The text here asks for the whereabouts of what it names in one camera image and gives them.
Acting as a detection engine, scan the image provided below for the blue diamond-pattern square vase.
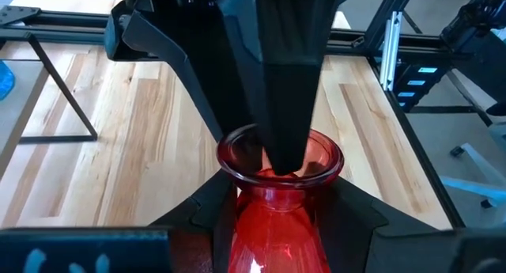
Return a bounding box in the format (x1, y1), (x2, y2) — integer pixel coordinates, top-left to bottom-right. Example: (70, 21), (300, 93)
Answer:
(0, 60), (16, 102)

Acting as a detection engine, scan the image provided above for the red round glass vase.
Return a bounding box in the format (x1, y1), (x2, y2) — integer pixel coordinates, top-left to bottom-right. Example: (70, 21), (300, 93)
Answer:
(216, 124), (345, 273)

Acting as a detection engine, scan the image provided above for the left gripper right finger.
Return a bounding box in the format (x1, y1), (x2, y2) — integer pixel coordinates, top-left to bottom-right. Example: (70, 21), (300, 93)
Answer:
(315, 176), (440, 273)

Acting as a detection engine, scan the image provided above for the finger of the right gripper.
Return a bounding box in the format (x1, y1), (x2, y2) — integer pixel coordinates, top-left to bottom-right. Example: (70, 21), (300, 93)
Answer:
(120, 9), (262, 143)
(262, 62), (324, 176)

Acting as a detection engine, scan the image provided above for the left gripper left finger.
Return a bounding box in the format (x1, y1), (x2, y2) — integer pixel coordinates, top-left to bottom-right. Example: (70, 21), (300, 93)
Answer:
(149, 170), (239, 273)

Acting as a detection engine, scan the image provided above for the silver metal bracket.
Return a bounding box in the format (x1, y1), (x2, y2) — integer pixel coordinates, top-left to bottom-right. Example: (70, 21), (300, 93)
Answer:
(379, 10), (403, 92)

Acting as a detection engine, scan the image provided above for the grey metal table base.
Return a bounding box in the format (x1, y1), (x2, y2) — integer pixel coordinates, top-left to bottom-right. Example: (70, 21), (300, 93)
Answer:
(440, 142), (506, 210)

